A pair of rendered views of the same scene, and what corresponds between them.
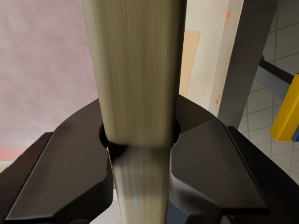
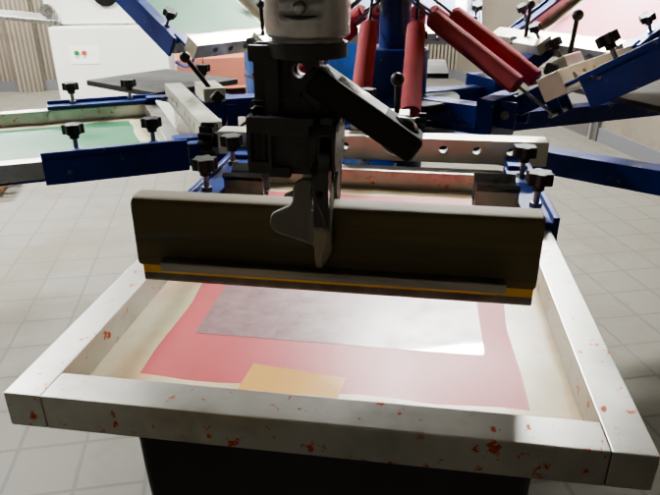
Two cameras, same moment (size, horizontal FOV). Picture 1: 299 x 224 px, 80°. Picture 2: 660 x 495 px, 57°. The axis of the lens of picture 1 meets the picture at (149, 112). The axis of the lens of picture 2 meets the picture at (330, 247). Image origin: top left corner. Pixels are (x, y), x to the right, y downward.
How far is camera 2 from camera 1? 0.57 m
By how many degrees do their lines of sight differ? 67
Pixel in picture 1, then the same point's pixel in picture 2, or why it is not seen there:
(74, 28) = (357, 324)
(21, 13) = (375, 302)
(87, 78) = (304, 321)
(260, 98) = not seen: outside the picture
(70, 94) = (291, 307)
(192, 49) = not seen: hidden behind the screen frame
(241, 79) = (270, 406)
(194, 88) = not seen: hidden behind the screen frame
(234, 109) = (223, 403)
